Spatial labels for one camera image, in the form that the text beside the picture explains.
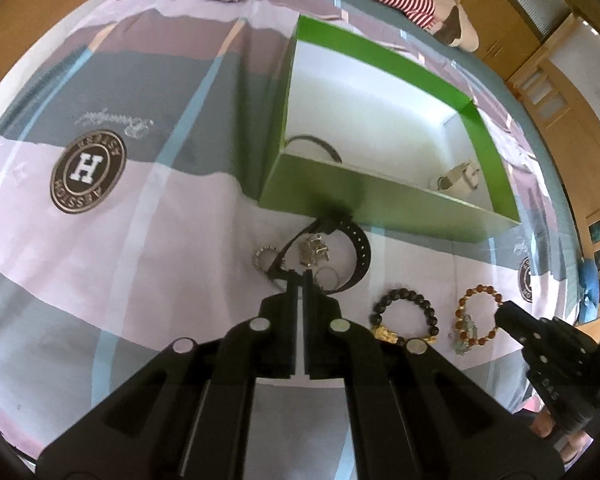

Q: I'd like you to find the black perforated strap wristwatch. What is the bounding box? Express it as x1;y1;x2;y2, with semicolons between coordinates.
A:
266;214;372;294

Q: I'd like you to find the black bangle in box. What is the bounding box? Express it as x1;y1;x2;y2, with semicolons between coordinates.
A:
284;134;344;164

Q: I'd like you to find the black bead bracelet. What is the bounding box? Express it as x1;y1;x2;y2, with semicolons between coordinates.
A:
369;287;442;349

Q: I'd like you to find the blue cloth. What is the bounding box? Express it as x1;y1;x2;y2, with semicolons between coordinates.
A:
577;259;600;327

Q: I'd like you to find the plain silver ring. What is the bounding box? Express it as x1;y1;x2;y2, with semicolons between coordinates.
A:
314;267;342;292

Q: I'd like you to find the brown bead bracelet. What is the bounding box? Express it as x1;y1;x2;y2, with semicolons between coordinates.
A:
449;285;506;357

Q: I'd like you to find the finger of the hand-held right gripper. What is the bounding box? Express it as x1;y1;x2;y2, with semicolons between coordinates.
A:
495;302;600;377

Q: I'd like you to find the silver charm pendant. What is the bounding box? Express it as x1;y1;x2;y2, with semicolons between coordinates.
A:
300;234;332;267

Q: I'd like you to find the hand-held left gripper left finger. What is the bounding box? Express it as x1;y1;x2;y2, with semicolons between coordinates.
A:
35;270;299;480

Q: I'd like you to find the white wristwatch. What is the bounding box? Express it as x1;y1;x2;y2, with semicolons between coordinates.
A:
436;159;482;192

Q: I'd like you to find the plaid printed bed sheet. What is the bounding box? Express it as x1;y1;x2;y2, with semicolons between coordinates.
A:
0;0;581;467

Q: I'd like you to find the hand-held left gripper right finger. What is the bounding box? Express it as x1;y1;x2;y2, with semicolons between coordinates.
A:
303;270;566;480

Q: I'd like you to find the green cardboard box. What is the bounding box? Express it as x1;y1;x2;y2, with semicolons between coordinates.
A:
257;14;523;244

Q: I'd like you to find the silver beaded ring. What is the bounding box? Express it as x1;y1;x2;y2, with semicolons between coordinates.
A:
252;244;282;272

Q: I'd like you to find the person's right hand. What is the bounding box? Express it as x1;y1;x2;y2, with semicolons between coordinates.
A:
522;394;588;467

